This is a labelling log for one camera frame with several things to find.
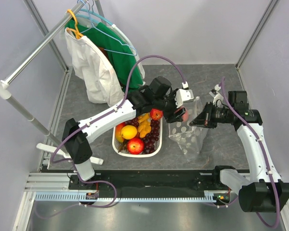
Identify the red apple back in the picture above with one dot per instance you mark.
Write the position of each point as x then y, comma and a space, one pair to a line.
156, 114

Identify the yellow ginger root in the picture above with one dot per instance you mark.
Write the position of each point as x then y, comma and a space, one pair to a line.
144, 126

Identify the red apple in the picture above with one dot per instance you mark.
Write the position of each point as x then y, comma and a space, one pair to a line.
156, 114
135, 146

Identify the red apple front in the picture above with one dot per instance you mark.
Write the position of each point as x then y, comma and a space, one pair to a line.
135, 146

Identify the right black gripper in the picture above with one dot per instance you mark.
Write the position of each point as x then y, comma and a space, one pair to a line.
204, 119

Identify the clear polka dot zip bag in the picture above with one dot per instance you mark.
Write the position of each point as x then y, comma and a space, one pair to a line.
189, 138

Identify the white plastic fruit basket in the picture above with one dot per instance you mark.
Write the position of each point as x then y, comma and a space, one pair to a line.
121, 148

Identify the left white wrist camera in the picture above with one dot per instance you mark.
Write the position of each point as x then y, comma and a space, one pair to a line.
183, 95

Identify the pink peach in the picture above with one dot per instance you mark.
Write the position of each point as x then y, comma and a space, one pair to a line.
185, 115

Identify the dark purple grape bunch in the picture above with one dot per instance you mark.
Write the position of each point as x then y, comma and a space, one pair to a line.
134, 122

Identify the light blue cable duct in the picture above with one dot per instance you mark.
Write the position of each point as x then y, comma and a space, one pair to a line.
208, 197

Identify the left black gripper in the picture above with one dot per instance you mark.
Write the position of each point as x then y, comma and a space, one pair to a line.
169, 117

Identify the dark grape bunch right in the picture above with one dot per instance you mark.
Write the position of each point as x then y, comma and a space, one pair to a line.
151, 139

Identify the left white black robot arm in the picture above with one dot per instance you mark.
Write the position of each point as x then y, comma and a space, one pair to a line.
78, 136

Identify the green shirt on hanger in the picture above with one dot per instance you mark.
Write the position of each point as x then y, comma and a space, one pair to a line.
121, 63

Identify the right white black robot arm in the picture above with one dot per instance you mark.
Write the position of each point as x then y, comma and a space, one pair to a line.
264, 190

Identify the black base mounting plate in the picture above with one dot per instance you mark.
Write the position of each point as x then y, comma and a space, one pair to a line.
151, 182

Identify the yellow lemon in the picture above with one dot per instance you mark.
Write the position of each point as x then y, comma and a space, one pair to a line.
128, 132

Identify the metal clothes rack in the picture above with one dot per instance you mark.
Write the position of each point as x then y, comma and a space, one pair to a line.
37, 87

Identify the blue clothes hanger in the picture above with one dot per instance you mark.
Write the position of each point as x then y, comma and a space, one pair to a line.
107, 32

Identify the red yellow mango left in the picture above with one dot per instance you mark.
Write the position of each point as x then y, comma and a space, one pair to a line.
118, 135

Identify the white shirt on hanger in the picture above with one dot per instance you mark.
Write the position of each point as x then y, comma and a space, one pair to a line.
93, 67

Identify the orange clothes hanger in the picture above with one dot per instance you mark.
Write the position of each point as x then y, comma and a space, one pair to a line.
74, 25

